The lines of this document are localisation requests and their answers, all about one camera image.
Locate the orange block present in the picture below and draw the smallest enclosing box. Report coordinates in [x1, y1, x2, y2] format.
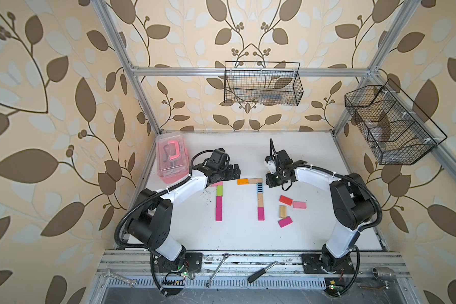
[237, 179, 250, 185]

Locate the light pink block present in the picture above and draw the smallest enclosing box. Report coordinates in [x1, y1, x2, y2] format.
[211, 181, 223, 187]
[292, 201, 307, 210]

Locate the green block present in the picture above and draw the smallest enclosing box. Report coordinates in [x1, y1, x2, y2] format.
[216, 186, 224, 196]

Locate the red block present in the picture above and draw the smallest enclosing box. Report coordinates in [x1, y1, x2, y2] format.
[279, 195, 293, 206]

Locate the magenta block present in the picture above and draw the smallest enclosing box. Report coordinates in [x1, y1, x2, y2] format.
[215, 208, 222, 222]
[277, 216, 293, 228]
[257, 207, 265, 221]
[216, 196, 223, 209]

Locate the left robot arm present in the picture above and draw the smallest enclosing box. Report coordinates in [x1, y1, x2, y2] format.
[114, 148, 241, 297]

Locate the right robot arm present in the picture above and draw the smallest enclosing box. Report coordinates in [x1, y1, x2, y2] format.
[265, 139, 383, 298]

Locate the small natural wood block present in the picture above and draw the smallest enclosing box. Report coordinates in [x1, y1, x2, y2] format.
[279, 205, 287, 219]

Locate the pink plastic storage box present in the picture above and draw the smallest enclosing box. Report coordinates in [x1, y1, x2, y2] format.
[156, 132, 189, 184]

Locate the metal pipe fitting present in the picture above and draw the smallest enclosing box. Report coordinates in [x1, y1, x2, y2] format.
[372, 267, 396, 281]

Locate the silver wrench bottom left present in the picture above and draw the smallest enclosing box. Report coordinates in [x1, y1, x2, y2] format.
[102, 269, 138, 288]

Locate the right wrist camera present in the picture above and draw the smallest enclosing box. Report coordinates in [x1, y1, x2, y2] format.
[265, 156, 277, 174]

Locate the silver wrench on rail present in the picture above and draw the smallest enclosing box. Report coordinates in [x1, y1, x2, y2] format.
[205, 253, 230, 288]

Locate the back black wire basket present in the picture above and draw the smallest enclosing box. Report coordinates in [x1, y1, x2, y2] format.
[224, 60, 304, 106]

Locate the black wire basket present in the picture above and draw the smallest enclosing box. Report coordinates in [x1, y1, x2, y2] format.
[345, 79, 448, 165]
[224, 60, 304, 106]

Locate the black handled screwdriver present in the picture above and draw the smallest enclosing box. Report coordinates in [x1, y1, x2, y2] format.
[248, 261, 279, 284]

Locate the right black wire basket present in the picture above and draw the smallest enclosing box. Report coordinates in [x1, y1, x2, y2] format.
[345, 79, 448, 165]

